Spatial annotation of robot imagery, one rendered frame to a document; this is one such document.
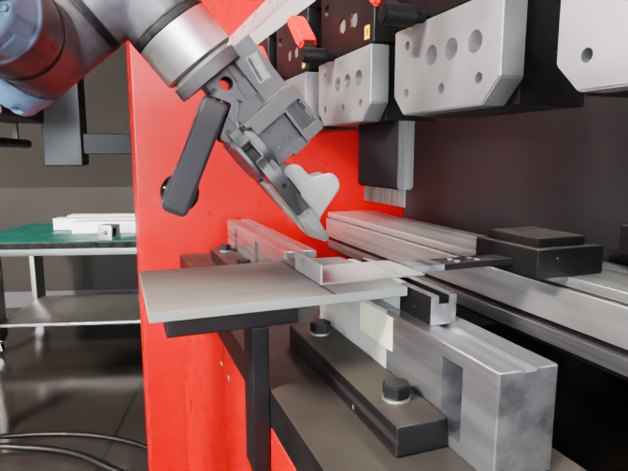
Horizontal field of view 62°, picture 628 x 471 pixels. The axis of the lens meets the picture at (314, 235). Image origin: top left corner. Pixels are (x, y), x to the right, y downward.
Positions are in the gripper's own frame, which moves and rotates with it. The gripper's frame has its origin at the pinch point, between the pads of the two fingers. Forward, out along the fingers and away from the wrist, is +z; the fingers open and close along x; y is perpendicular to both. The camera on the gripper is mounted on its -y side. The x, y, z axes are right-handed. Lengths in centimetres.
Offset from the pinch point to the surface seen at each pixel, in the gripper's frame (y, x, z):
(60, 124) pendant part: -21, 141, -41
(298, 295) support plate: -5.7, -4.2, 2.2
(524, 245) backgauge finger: 20.7, 2.3, 21.0
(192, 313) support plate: -14.0, -5.5, -4.1
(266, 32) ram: 22, 41, -20
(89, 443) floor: -100, 159, 54
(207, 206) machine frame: -4, 89, 3
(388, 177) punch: 11.1, 1.7, 1.4
